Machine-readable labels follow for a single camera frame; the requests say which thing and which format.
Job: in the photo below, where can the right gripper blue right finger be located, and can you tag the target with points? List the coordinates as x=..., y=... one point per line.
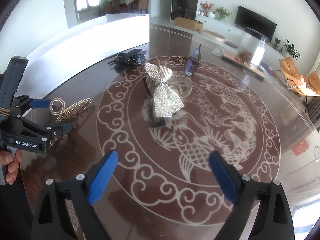
x=240, y=193

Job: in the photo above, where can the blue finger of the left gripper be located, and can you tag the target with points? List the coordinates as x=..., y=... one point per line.
x=39, y=103
x=58, y=129

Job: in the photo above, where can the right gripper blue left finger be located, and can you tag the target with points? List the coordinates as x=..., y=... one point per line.
x=87, y=189

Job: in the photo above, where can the gold pearl claw clip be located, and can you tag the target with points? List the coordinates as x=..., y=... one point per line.
x=70, y=114

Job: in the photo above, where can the black feather hair clip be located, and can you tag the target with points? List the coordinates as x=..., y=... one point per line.
x=128, y=60

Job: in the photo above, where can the rhinestone bow hair clip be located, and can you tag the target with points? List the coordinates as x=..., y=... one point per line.
x=165, y=101

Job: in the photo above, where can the person's left hand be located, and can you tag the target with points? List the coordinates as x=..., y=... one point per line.
x=12, y=163

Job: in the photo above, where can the white storage box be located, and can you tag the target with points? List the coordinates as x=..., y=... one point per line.
x=80, y=47

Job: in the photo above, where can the clear glasses at table edge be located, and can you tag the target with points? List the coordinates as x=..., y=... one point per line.
x=317, y=153

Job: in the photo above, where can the clear glass ashtray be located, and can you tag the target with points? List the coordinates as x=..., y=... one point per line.
x=181, y=85

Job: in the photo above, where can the wooden tray under jar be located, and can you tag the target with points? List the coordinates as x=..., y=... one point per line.
x=257, y=71

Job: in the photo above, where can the orange lounge chair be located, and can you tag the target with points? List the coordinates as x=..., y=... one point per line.
x=306, y=86

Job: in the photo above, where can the white tv cabinet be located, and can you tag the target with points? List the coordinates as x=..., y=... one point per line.
x=234, y=35

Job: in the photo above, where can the cardboard box on floor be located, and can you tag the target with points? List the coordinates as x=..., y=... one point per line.
x=188, y=24

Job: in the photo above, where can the black television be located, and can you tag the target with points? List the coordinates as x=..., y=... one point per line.
x=247, y=18

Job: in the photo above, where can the blue frame eyeglasses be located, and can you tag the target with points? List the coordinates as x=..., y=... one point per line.
x=193, y=62

